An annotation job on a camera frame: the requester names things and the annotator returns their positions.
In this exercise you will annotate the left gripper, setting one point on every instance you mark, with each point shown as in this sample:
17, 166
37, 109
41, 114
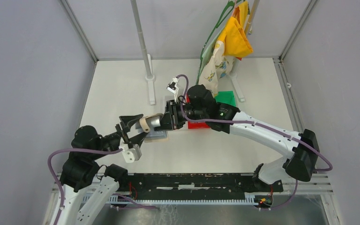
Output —
127, 121

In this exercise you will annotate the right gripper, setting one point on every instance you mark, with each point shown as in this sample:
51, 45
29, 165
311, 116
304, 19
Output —
170, 121

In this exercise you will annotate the tan leather card holder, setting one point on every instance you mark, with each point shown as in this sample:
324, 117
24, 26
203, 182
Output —
148, 125

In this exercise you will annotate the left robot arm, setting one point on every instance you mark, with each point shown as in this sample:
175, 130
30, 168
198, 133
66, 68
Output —
75, 169

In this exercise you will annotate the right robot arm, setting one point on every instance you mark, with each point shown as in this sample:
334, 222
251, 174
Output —
299, 150

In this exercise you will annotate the red plastic bin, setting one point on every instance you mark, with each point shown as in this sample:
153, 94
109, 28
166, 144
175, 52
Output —
195, 125

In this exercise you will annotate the white stand pole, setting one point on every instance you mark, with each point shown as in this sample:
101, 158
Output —
150, 78

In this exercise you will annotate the green plastic bin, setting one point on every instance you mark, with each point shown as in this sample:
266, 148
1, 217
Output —
226, 97

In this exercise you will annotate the patterned white cloth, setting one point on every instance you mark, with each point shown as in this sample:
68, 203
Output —
215, 65

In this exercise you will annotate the yellow cloth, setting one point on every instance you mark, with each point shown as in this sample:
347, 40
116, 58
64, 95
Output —
234, 34

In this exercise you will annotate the green clothes hanger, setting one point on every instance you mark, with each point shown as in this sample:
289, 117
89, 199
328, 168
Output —
224, 14

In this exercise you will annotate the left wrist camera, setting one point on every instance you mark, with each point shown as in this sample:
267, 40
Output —
131, 154

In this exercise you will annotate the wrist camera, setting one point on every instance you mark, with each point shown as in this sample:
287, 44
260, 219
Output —
173, 88
131, 154

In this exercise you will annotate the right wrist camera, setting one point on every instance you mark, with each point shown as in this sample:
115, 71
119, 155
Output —
173, 88

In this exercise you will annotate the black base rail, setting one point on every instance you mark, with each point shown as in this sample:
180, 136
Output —
194, 186

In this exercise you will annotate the white cable duct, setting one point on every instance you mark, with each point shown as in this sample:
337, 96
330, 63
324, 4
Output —
248, 200

